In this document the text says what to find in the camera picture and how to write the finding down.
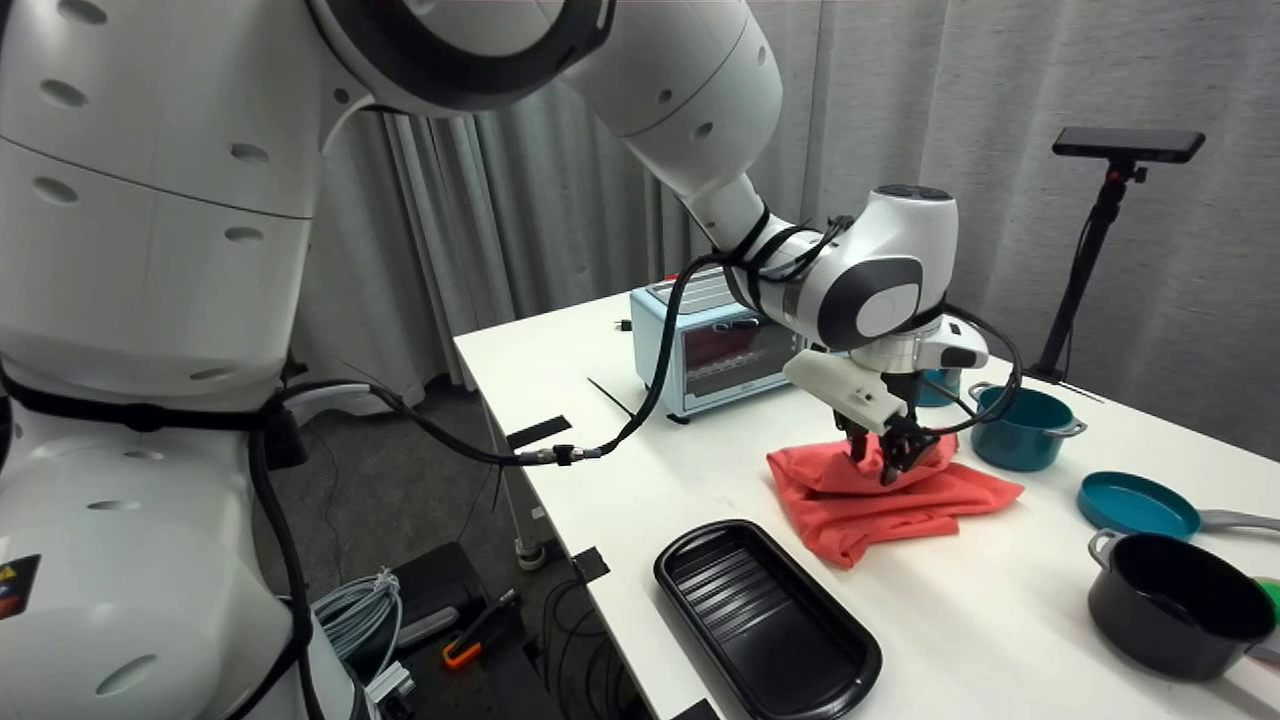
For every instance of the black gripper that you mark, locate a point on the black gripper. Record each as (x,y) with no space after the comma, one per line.
(906,416)

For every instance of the coral red shirt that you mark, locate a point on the coral red shirt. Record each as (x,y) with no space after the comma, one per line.
(881,515)

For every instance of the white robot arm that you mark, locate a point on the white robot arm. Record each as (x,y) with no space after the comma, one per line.
(160,200)

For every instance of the teal toy pot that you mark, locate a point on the teal toy pot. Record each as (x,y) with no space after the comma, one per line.
(1022,432)

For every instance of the black ridged tray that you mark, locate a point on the black ridged tray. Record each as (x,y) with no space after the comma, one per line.
(764,622)

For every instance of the light blue toaster oven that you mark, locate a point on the light blue toaster oven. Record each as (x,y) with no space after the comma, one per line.
(692,352)

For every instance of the teal toy frying pan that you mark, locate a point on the teal toy frying pan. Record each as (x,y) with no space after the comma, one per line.
(1132,506)

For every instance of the small black tape piece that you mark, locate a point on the small black tape piece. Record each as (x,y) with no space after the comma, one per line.
(589,565)

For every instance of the wide black tape strip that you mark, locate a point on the wide black tape strip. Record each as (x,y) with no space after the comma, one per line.
(696,708)

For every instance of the black toy pot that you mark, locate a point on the black toy pot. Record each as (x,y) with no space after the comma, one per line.
(1175,605)

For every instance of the long black tape strip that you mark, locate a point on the long black tape strip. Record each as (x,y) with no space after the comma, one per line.
(539,432)

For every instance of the grey curtain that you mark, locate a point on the grey curtain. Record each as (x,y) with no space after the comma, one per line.
(1064,81)

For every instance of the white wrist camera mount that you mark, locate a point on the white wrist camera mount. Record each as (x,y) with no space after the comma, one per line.
(840,390)

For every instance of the black camera stand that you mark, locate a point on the black camera stand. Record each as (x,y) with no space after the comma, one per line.
(1086,260)

